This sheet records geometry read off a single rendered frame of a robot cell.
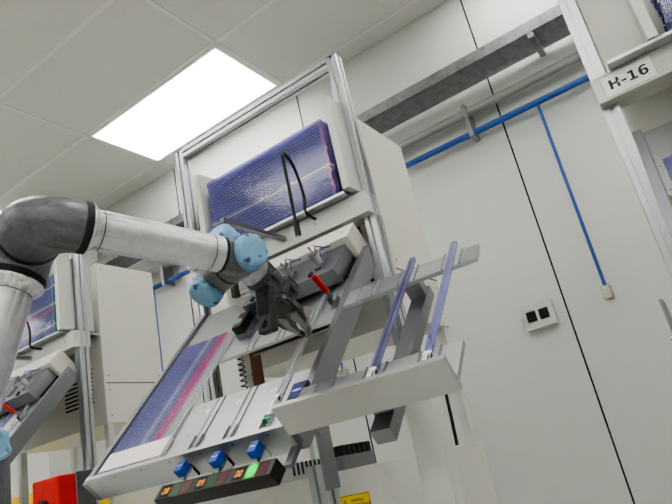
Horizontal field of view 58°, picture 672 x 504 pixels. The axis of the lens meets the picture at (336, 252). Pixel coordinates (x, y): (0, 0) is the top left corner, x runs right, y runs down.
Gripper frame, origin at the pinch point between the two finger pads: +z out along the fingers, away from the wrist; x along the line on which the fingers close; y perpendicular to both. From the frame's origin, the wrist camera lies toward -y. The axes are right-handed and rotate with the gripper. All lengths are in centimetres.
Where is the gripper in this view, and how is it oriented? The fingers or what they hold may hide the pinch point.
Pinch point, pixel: (304, 333)
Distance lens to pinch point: 156.8
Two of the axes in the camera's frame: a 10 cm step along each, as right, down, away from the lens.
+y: 1.6, -6.5, 7.5
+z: 5.7, 6.8, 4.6
